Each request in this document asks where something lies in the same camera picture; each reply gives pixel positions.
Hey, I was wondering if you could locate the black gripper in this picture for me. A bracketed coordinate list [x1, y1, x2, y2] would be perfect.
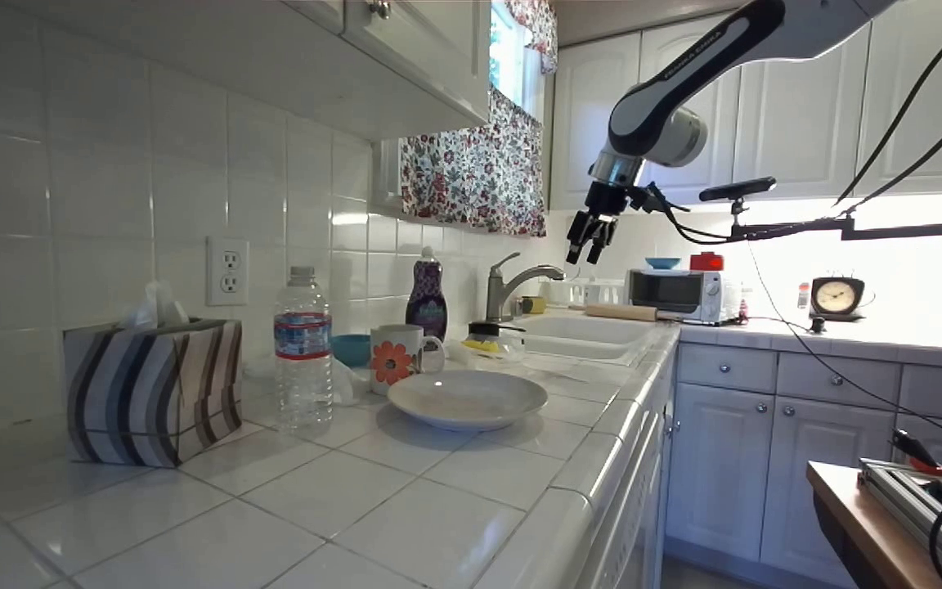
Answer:
[567, 184, 631, 264]

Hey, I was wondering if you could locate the purple floral dish soap bottle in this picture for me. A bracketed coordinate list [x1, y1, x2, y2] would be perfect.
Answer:
[406, 249, 448, 336]

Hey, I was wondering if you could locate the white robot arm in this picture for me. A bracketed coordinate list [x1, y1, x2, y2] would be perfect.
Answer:
[567, 0, 897, 264]

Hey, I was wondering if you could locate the white kitchen sink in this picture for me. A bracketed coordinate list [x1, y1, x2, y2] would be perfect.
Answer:
[510, 315, 648, 359]

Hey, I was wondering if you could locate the white microwave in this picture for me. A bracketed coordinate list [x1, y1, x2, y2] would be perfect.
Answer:
[627, 273, 739, 326]

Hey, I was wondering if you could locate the floral window curtain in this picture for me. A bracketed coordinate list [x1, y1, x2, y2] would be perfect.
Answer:
[394, 0, 559, 237]

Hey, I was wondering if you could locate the silver faucet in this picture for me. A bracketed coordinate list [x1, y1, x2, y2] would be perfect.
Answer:
[483, 252, 561, 325]

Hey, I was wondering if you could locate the yellow sponge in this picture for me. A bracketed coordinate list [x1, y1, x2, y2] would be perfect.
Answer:
[461, 339, 508, 358]

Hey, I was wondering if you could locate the white plate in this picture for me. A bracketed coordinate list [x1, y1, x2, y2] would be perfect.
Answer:
[385, 368, 547, 427]

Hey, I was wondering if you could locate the white upper cabinet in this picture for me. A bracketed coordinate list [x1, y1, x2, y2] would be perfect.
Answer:
[3, 0, 486, 138]

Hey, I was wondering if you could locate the white flower mug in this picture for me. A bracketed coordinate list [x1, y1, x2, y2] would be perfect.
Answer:
[369, 325, 423, 394]

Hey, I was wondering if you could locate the small black clock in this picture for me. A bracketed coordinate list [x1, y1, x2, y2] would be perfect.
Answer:
[808, 275, 862, 335]

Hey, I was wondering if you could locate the small teal bowl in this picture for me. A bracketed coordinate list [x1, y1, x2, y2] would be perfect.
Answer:
[334, 335, 369, 365]

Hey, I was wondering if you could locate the clear water bottle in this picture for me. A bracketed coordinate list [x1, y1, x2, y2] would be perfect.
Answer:
[270, 264, 334, 431]

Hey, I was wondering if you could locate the striped tissue box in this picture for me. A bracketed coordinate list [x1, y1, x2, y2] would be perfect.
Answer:
[62, 321, 241, 467]

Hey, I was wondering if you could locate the black camera arm stand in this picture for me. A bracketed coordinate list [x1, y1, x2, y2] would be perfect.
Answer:
[695, 177, 942, 241]

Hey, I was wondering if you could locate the white wall outlet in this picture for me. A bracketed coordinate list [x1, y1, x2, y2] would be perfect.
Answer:
[207, 237, 247, 309]

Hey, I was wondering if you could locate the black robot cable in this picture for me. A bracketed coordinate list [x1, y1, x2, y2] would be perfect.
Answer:
[644, 0, 942, 452]

